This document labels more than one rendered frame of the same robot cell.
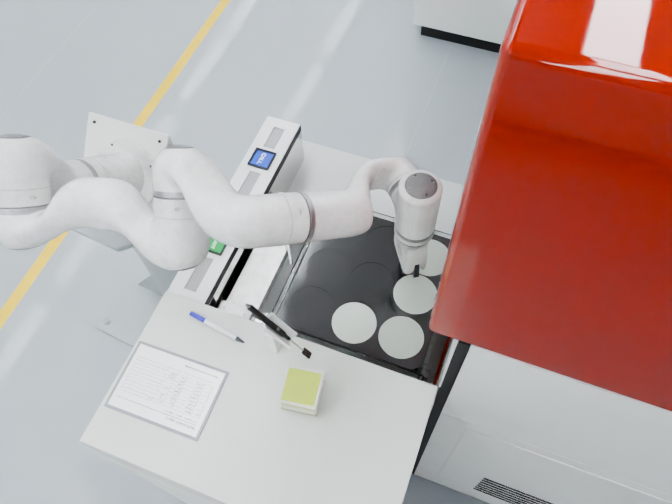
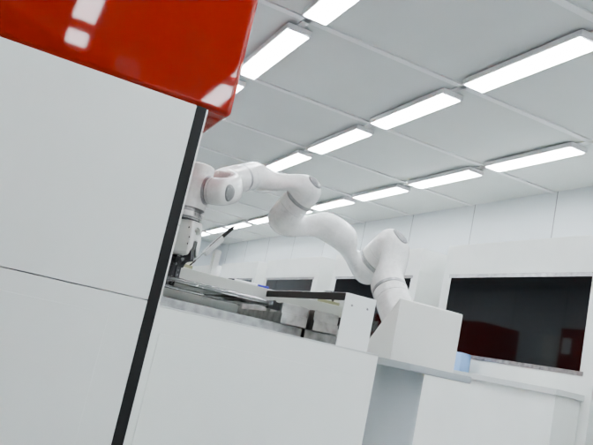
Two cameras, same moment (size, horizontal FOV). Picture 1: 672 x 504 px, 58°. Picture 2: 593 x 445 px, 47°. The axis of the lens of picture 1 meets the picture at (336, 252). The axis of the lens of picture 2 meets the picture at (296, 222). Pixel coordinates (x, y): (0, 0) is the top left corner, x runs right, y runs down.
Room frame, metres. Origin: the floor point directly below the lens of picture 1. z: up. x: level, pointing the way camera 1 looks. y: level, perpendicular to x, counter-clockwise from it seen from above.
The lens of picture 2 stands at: (2.18, -1.33, 0.79)
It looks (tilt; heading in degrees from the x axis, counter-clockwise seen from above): 10 degrees up; 133
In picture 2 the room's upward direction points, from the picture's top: 12 degrees clockwise
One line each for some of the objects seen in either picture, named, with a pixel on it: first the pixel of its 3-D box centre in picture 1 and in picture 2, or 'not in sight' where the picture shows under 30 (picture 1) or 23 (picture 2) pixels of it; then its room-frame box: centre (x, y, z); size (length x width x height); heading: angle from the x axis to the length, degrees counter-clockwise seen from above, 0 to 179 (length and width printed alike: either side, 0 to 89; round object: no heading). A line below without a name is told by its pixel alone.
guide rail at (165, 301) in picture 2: not in sight; (218, 314); (0.78, -0.07, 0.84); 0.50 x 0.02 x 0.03; 66
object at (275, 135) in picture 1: (243, 216); (311, 317); (0.85, 0.23, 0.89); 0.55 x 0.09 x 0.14; 156
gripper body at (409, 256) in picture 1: (412, 242); (183, 236); (0.67, -0.17, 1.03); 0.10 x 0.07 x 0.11; 9
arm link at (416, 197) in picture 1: (416, 203); (196, 186); (0.67, -0.16, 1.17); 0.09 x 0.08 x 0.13; 20
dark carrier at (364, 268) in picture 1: (371, 281); (190, 287); (0.65, -0.08, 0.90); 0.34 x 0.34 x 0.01; 66
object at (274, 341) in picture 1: (280, 336); (211, 254); (0.47, 0.12, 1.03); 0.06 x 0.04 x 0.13; 66
